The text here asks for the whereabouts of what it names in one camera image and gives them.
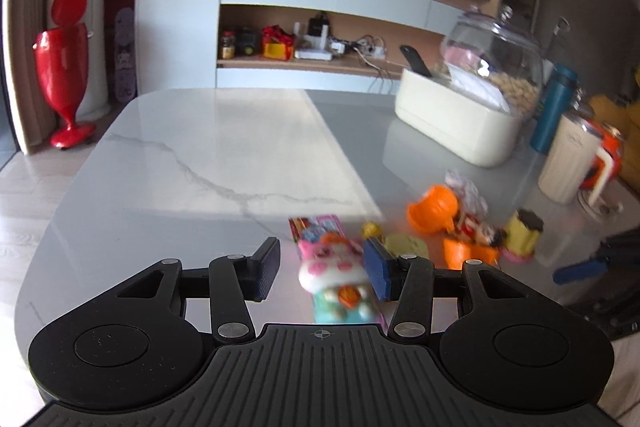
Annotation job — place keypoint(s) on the pink white lace packet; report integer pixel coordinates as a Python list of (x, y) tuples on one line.
[(467, 197)]

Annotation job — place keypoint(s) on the brown jar yellow label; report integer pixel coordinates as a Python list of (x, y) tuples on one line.
[(228, 47)]

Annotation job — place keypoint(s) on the black green jar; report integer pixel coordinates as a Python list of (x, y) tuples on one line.
[(246, 42)]

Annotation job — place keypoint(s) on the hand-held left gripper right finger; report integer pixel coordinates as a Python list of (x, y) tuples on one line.
[(377, 269)]

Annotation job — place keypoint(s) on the flat white box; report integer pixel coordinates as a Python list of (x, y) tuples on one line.
[(312, 55)]

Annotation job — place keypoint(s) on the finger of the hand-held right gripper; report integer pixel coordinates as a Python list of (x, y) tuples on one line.
[(580, 269)]

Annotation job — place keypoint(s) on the cream storage box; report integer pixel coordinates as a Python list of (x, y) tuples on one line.
[(450, 122)]

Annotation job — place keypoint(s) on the glass jar with lid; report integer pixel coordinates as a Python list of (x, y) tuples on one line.
[(500, 52)]

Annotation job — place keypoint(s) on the printed skateboard deck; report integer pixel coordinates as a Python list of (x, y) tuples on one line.
[(125, 57)]

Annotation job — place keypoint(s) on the orange white cup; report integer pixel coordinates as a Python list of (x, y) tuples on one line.
[(610, 152)]

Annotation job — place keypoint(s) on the black phone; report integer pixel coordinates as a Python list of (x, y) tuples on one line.
[(417, 59)]

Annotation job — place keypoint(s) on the blue thermos bottle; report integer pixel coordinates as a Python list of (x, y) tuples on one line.
[(550, 112)]

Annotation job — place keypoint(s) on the red yellow snack packet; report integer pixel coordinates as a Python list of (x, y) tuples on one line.
[(277, 47)]

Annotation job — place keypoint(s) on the orange plastic toy shell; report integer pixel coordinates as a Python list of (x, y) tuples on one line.
[(432, 207), (460, 252)]

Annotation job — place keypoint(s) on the black device white stand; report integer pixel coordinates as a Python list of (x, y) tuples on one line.
[(317, 29)]

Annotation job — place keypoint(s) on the yellow pudding toy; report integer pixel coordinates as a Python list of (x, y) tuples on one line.
[(522, 234)]

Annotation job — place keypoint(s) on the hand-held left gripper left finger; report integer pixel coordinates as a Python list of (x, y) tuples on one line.
[(267, 267)]

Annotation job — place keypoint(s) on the red goblet trash bin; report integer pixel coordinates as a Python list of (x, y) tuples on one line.
[(62, 57)]

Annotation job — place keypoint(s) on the pink cat toy packet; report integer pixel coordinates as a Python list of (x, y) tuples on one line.
[(335, 267)]

